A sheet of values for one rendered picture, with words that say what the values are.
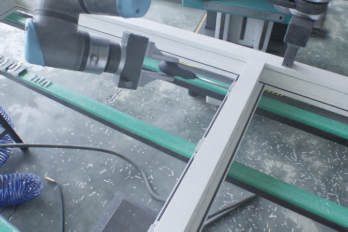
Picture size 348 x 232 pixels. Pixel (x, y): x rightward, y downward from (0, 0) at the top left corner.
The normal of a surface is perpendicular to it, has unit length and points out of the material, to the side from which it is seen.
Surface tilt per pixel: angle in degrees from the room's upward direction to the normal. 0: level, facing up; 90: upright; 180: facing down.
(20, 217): 0
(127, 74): 69
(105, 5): 95
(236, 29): 90
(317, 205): 0
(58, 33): 59
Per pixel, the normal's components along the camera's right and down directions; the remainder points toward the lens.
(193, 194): -0.03, -0.67
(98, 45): 0.53, -0.26
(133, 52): 0.46, 0.35
